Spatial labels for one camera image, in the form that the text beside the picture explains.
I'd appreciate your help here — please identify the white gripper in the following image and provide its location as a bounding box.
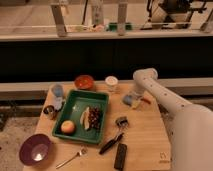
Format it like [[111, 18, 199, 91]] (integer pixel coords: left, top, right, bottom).
[[131, 86, 145, 109]]

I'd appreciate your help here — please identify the blue sponge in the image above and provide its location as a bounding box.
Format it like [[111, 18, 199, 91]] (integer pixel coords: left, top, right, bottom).
[[122, 95, 133, 106]]

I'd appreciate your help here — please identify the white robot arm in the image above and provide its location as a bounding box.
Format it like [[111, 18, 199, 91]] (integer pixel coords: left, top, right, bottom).
[[133, 68, 213, 171]]

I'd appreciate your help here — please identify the green plastic tray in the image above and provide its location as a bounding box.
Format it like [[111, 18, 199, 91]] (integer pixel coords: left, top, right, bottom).
[[52, 89, 110, 145]]

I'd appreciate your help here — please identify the orange carrot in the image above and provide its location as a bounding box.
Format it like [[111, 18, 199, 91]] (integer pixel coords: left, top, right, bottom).
[[141, 97, 151, 104]]

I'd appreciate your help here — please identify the white paper cup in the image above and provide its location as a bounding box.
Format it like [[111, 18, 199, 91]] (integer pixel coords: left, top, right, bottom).
[[105, 76, 118, 92]]

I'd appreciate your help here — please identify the dark grape bunch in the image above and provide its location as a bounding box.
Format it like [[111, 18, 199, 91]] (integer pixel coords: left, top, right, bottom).
[[89, 107, 102, 130]]

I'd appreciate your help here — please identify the wooden board table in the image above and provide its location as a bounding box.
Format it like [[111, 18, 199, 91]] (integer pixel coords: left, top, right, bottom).
[[23, 83, 171, 171]]

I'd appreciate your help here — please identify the red bowl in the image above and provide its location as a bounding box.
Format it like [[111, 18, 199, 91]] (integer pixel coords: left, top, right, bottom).
[[74, 75, 94, 90]]

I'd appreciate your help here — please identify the banana slice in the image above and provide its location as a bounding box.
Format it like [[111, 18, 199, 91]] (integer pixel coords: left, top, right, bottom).
[[80, 108, 90, 130]]

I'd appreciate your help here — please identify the black rectangular block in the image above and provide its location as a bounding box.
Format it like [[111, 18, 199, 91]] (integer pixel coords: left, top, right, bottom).
[[114, 143, 127, 171]]

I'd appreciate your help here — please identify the peach apple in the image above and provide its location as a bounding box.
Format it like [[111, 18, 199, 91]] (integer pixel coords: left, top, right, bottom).
[[61, 120, 75, 134]]

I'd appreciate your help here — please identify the metal fork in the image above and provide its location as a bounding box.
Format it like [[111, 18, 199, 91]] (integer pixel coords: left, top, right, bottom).
[[56, 148, 87, 169]]

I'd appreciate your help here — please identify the blue plastic cup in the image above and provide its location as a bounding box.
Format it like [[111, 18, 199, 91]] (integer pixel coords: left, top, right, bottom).
[[51, 84, 63, 97]]

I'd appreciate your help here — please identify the small metal cup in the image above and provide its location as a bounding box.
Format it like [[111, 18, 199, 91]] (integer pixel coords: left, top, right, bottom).
[[43, 105, 56, 120]]

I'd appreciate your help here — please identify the purple bowl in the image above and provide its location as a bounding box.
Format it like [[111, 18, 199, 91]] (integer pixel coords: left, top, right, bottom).
[[19, 134, 51, 166]]

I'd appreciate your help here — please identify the black handled brush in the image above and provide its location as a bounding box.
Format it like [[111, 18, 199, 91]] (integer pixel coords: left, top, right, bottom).
[[99, 116, 129, 155]]

